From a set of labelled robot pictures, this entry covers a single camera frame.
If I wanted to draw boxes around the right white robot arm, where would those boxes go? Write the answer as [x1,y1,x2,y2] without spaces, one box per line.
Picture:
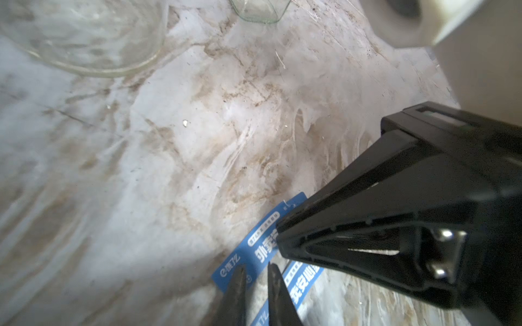
[277,1,521,325]

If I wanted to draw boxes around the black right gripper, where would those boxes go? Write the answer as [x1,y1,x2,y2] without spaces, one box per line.
[305,103,521,325]

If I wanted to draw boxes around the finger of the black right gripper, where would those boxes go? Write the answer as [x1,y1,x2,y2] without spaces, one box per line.
[277,201,463,308]

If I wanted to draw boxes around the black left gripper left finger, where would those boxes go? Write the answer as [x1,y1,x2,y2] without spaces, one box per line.
[212,265,247,326]

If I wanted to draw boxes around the glass bottle blue label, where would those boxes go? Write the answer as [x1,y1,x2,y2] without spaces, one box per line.
[1,0,169,77]

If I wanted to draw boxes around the clear glass bottle with cork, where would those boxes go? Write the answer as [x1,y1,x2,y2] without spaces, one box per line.
[230,0,291,24]

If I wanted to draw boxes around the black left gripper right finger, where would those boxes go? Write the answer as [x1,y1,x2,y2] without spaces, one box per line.
[268,263,303,326]

